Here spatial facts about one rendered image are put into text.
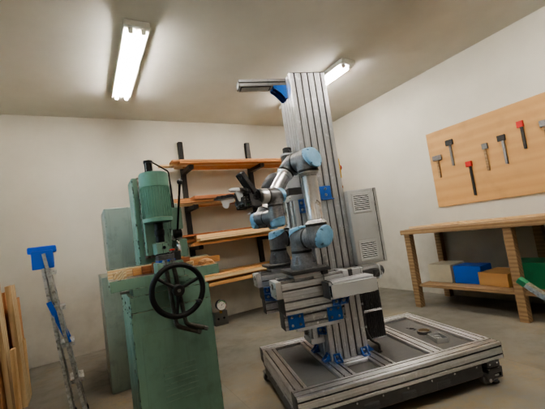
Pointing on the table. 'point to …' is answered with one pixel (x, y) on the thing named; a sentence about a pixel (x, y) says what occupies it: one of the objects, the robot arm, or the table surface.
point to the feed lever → (178, 214)
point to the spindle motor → (155, 197)
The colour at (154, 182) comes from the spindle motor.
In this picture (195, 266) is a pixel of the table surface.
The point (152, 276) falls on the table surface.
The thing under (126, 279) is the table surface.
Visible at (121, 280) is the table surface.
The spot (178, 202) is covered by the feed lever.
